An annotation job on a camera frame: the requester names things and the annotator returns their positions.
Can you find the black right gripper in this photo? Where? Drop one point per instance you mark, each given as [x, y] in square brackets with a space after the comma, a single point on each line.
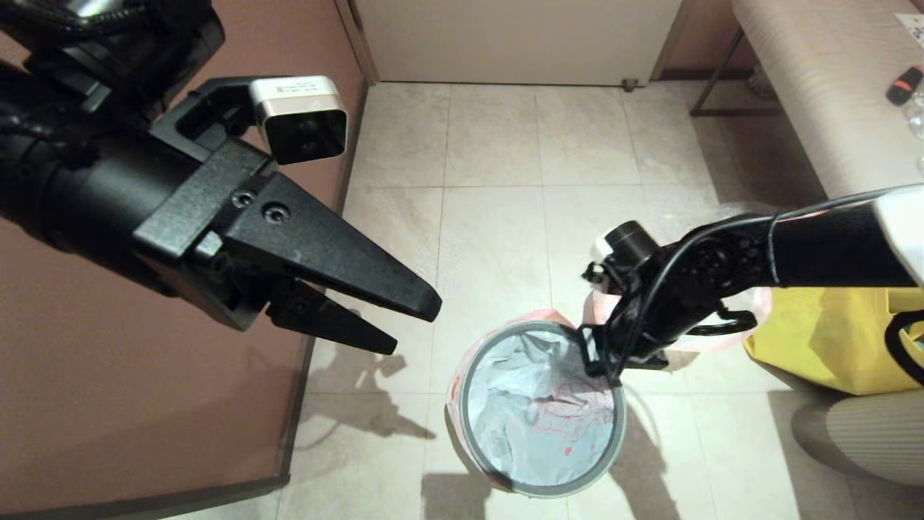
[613, 347]

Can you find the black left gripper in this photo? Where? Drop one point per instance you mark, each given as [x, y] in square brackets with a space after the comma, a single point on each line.
[195, 224]

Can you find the fresh white pink trash bag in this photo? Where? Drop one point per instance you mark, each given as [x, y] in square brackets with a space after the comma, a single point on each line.
[534, 419]

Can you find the used white pink trash bag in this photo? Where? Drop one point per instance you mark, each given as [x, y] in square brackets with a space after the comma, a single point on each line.
[751, 307]

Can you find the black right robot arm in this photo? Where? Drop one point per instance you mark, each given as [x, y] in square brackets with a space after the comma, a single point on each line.
[794, 253]

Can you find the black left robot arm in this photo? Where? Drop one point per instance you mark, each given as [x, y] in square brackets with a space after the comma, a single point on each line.
[79, 144]

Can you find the clear crumpled plastic bag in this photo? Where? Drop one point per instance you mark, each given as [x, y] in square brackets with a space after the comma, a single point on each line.
[743, 213]

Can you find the yellow shopping bag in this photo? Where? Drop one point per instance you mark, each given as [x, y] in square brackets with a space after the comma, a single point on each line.
[816, 339]

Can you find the small metal door stopper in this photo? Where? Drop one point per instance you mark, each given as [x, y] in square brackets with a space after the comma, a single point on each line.
[630, 84]

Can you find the small grey patterned object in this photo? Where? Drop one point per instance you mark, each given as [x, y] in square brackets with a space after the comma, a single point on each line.
[758, 85]

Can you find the white door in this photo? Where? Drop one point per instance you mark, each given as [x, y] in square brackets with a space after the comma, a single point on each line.
[520, 40]

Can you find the black orange marker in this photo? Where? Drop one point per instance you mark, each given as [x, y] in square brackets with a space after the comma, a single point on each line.
[904, 85]

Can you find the white printed paper sheet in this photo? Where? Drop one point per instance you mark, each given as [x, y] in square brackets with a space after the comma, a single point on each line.
[911, 27]

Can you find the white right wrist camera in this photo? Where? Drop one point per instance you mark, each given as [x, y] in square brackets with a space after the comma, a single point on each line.
[593, 273]

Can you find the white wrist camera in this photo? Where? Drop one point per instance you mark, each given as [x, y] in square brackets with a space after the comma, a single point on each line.
[303, 123]
[593, 273]

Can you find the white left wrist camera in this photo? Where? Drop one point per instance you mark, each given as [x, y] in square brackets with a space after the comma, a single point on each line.
[303, 123]

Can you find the dark metal table frame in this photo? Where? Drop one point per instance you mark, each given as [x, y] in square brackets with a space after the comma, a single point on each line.
[711, 79]

